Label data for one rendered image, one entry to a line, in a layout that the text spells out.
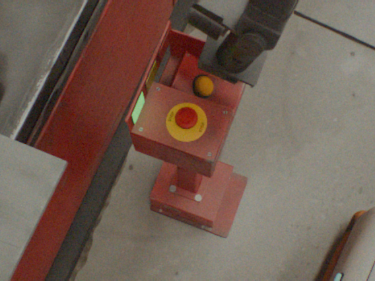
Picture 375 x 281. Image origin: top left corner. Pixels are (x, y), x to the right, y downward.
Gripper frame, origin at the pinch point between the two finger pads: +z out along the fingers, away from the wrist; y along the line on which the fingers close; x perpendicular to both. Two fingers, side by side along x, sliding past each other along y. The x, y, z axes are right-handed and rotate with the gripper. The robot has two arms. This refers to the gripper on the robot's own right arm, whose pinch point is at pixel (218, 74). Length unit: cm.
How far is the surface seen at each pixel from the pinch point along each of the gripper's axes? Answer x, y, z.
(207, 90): 0.7, -0.2, 7.9
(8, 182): 32.7, 23.1, -15.3
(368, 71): -51, -55, 69
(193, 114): 9.0, 1.7, -0.6
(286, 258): 15, -48, 71
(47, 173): 29.9, 18.9, -16.3
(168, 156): 15.1, 2.0, 9.0
